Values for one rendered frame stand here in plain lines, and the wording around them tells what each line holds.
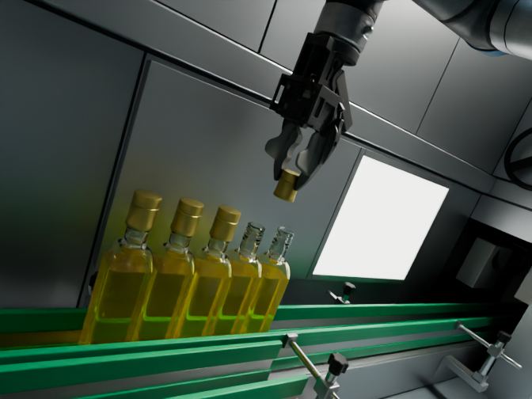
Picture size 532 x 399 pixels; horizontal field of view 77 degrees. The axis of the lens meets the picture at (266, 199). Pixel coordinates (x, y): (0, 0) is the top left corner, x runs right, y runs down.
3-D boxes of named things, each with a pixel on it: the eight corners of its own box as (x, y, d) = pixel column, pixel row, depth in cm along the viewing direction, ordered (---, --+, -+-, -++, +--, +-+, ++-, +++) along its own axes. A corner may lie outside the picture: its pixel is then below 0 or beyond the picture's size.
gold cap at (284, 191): (281, 193, 57) (290, 169, 56) (297, 202, 55) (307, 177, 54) (268, 192, 54) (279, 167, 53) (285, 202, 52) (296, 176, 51)
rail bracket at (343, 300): (321, 317, 88) (340, 272, 86) (338, 334, 83) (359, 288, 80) (309, 317, 86) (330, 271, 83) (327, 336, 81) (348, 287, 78)
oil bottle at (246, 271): (214, 347, 62) (252, 245, 57) (226, 371, 57) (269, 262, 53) (185, 351, 59) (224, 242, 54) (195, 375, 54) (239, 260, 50)
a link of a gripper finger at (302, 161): (277, 188, 49) (294, 125, 47) (298, 190, 53) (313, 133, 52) (295, 194, 47) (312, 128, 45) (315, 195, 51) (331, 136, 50)
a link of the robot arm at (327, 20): (336, 24, 52) (385, 32, 47) (324, 54, 53) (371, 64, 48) (313, -1, 46) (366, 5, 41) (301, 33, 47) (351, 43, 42)
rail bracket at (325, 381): (280, 369, 62) (305, 312, 59) (341, 457, 49) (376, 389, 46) (267, 371, 60) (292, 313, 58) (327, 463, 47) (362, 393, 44)
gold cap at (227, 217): (226, 232, 52) (235, 207, 51) (236, 243, 49) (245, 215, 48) (205, 229, 50) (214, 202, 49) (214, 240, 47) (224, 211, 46)
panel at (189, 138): (397, 279, 108) (445, 181, 101) (404, 284, 106) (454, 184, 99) (92, 260, 57) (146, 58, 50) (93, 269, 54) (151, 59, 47)
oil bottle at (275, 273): (241, 346, 65) (280, 248, 61) (254, 368, 60) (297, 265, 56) (215, 348, 62) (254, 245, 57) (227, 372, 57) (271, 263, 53)
